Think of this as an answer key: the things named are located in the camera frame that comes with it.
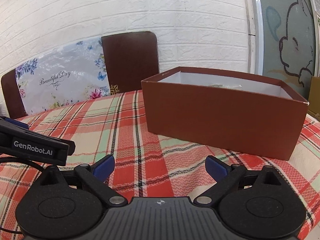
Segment plaid bed sheet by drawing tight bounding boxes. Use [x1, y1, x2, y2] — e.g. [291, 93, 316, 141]
[0, 89, 320, 240]

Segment brown cardboard storage box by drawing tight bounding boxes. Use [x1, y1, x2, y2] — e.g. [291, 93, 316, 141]
[142, 67, 309, 160]

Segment floral plastic bedding bag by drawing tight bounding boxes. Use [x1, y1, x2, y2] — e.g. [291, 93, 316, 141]
[15, 36, 111, 115]

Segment bag of cotton swabs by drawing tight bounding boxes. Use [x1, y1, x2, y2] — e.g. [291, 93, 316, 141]
[209, 84, 242, 90]

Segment upper cardboard carton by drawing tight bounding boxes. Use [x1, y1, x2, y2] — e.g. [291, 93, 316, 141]
[308, 76, 320, 121]

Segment black cable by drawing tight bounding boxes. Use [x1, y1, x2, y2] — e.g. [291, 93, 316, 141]
[0, 157, 46, 234]

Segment white door frame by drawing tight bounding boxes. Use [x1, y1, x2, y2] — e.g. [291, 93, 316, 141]
[245, 0, 264, 75]

